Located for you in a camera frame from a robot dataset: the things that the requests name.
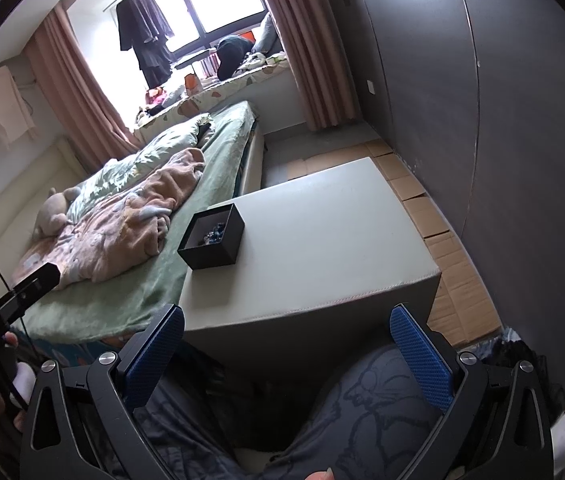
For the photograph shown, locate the pink curtain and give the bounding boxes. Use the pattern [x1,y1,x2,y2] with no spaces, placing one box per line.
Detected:
[22,7,140,173]
[252,0,363,131]

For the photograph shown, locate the window with dark frame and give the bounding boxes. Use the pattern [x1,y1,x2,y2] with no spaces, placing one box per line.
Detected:
[65,0,283,86]

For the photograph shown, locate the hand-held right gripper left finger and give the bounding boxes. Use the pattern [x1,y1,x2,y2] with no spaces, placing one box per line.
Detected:
[20,304,186,480]

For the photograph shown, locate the dark clothing pile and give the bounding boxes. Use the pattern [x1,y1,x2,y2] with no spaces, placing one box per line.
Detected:
[482,327,565,411]

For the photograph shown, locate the floral window seat cushion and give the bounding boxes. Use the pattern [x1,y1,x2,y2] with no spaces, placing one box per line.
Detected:
[135,52,290,143]

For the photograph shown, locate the person's grey printed pants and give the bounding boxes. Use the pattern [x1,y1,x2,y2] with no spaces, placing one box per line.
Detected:
[62,345,463,480]

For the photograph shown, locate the dark blue bag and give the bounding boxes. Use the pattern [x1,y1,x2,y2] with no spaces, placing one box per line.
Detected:
[215,34,258,81]

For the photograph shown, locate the bed with green sheet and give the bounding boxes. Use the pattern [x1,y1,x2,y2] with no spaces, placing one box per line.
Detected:
[25,100,266,343]

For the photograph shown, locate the black jewelry box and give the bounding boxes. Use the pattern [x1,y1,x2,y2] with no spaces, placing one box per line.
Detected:
[177,202,246,272]

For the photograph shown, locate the light green floral quilt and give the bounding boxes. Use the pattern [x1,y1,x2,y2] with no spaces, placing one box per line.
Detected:
[65,114,213,221]

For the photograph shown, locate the white sock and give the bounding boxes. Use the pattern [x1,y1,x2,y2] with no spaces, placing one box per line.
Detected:
[549,407,565,461]
[12,360,38,398]

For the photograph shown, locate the hanging pink towel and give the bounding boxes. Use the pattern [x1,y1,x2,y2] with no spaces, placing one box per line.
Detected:
[0,67,36,148]

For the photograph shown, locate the cream padded headboard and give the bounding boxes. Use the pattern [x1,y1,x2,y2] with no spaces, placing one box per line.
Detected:
[0,137,88,306]

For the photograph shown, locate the flattened cardboard sheets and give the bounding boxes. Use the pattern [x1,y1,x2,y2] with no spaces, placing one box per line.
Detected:
[287,139,503,348]

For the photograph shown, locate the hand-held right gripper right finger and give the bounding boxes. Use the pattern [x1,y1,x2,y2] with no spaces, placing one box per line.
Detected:
[389,303,555,480]

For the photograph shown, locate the beige plush toy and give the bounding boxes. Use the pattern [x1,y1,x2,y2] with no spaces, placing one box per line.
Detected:
[35,187,83,238]

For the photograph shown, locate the hanging dark clothes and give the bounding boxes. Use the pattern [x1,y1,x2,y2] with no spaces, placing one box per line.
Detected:
[115,0,176,88]

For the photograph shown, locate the pink fleece blanket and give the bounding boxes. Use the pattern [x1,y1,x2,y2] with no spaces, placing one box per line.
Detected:
[15,147,206,291]

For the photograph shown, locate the grey pillow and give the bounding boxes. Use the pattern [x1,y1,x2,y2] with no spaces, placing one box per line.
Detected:
[252,12,283,58]

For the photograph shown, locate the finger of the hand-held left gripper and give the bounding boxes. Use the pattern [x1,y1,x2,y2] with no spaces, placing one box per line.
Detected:
[0,262,61,331]

